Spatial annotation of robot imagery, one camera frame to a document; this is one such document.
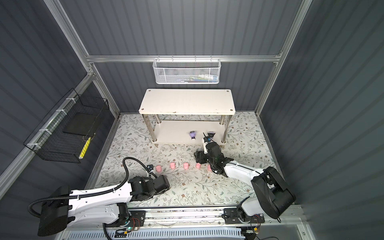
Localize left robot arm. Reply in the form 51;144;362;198
28;157;170;237

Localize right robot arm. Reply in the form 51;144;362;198
194;142;296;223

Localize white two-tier shelf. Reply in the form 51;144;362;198
139;89;236;146

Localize floral patterned mat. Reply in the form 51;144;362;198
95;112;275;208

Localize yellow label tag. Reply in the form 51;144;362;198
79;137;92;160

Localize items in white basket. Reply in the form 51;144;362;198
178;74;220;84

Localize black pad in basket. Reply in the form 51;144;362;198
63;113;102;137

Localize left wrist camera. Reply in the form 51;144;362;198
147;165;154;172

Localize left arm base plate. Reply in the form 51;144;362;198
123;211;146;229

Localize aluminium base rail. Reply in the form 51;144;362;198
64;205;307;230

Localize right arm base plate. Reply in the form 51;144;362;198
221;208;265;225

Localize white ribbed cable duct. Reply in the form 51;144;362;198
67;227;245;240

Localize black wire mesh basket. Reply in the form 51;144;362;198
24;91;110;164

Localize white wire mesh basket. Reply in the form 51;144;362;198
153;60;222;85

